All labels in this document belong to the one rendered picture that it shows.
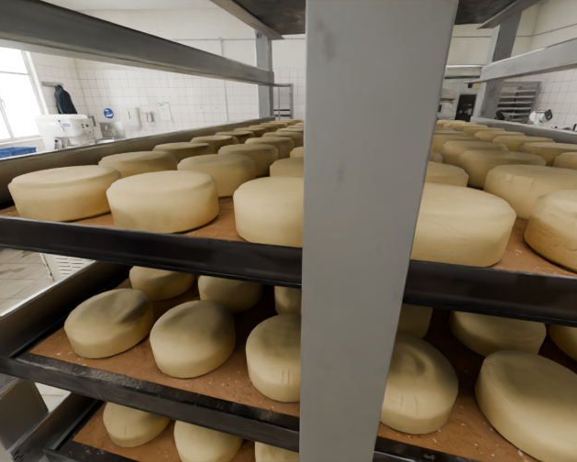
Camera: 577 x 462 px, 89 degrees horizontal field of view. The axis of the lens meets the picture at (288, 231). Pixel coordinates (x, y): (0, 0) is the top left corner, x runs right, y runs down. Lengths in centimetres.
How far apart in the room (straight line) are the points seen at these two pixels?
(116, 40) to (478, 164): 30
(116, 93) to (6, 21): 663
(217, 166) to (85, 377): 13
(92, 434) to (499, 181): 33
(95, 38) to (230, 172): 17
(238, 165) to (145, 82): 646
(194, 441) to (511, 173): 26
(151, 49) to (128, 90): 642
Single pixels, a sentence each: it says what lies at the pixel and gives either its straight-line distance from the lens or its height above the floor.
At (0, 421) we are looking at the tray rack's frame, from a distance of 29.
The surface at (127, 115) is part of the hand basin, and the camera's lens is 670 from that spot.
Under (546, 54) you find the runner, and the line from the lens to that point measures 52.
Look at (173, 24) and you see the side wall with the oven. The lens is 649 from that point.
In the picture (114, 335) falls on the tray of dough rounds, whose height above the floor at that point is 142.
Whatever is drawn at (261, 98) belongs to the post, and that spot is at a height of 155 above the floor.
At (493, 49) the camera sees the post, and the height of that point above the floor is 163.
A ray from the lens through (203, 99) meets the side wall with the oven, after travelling 627.
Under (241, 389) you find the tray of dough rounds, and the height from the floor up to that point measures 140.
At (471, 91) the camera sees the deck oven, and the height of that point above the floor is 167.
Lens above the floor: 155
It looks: 24 degrees down
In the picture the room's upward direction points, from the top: straight up
